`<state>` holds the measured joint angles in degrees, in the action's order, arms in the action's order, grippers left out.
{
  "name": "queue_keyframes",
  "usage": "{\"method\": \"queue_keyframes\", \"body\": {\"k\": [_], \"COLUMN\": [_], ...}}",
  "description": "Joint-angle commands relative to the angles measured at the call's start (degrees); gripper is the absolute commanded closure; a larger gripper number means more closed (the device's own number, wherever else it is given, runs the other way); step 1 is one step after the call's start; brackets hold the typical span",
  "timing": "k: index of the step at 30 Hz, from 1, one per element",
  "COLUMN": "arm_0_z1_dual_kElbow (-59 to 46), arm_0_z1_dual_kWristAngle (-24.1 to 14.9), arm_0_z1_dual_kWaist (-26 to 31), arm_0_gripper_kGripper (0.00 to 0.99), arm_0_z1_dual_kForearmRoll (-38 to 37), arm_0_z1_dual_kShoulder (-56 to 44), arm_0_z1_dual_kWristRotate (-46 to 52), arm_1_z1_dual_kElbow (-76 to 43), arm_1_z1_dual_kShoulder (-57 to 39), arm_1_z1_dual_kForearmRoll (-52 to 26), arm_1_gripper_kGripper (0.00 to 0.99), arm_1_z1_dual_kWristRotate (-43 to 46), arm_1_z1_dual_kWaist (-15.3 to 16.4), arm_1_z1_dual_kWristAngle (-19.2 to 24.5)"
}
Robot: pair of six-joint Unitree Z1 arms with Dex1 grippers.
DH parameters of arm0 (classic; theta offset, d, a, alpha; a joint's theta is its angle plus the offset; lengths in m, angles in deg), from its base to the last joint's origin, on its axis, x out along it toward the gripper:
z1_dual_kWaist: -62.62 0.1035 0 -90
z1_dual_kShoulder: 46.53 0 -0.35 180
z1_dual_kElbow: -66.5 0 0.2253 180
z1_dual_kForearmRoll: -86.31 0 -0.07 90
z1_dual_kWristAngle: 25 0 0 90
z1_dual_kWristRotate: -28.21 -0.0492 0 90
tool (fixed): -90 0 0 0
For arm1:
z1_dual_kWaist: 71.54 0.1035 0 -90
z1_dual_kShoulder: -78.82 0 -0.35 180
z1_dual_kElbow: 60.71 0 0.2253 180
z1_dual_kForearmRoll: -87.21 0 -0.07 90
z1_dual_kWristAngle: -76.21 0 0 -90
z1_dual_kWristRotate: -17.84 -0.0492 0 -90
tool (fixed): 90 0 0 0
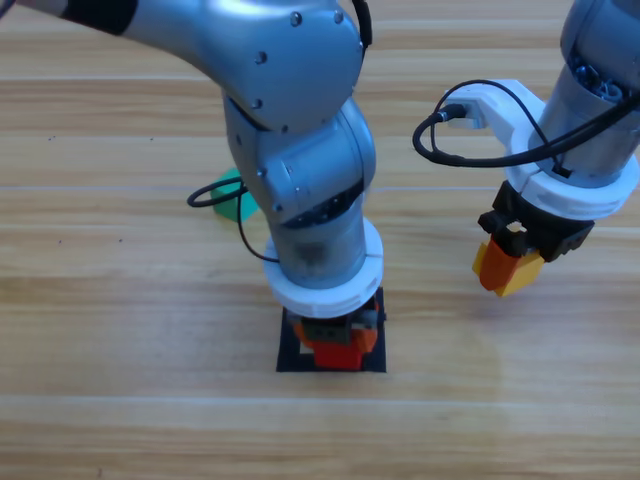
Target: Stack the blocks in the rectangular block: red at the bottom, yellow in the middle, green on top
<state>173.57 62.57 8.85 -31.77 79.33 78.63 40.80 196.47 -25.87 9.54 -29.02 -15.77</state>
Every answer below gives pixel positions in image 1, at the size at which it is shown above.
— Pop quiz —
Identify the yellow wooden cube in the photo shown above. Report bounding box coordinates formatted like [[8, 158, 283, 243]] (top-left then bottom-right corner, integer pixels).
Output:
[[471, 241, 545, 300]]

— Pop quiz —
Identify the black tape square outline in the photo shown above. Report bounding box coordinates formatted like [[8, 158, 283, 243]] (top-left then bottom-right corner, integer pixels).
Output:
[[275, 288, 388, 374]]

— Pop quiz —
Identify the white wrist flange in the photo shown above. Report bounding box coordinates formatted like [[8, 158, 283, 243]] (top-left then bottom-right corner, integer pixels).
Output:
[[263, 218, 385, 320], [452, 78, 640, 222]]

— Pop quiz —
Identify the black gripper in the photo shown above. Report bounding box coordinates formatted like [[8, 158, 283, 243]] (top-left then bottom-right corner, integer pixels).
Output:
[[293, 299, 380, 358], [477, 180, 596, 297]]

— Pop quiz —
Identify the red wooden cube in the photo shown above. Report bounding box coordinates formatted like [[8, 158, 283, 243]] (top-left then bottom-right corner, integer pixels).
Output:
[[312, 340, 365, 372]]

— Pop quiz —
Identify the green wooden cube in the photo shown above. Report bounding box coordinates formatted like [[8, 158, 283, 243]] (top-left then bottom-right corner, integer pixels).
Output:
[[212, 168, 260, 222]]

